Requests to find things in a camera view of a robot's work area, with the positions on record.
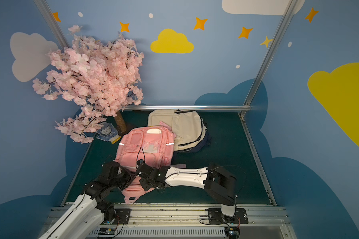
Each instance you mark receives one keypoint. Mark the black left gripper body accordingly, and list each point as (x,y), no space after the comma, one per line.
(119,176)

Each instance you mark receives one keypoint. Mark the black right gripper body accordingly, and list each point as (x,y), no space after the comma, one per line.
(140,169)

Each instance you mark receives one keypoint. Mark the pink backpack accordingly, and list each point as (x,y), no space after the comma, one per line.
(153,144)

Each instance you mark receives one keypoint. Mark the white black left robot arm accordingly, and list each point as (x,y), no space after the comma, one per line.
(90,209)

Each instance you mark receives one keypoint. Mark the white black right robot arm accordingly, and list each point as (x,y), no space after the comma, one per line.
(215,180)

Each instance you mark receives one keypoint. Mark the beige and navy backpack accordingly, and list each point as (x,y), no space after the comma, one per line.
(189,127)

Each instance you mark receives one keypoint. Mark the left green circuit board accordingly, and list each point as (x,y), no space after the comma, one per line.
(106,232)

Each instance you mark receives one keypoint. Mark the green circuit board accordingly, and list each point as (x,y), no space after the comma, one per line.
(231,233)
(106,232)

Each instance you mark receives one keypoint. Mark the right green circuit board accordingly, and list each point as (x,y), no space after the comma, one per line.
(231,233)

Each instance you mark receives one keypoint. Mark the pink artificial blossom tree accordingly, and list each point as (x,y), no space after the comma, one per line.
(100,78)

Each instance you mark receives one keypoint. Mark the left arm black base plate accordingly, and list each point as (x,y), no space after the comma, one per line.
(117,217)

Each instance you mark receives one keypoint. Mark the aluminium back rail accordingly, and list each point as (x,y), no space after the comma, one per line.
(209,108)

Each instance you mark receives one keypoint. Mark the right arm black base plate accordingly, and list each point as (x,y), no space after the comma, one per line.
(215,217)

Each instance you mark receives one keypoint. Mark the aluminium right side rail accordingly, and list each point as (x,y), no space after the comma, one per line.
(257,160)

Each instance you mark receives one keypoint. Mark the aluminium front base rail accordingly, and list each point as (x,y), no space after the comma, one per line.
(192,220)

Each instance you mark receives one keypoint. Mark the aluminium left corner post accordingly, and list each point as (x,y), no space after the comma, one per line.
(48,16)

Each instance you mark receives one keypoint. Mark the aluminium corner post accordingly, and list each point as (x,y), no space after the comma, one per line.
(48,16)
(278,36)

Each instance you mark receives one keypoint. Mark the aluminium right corner post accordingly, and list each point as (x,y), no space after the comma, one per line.
(278,36)

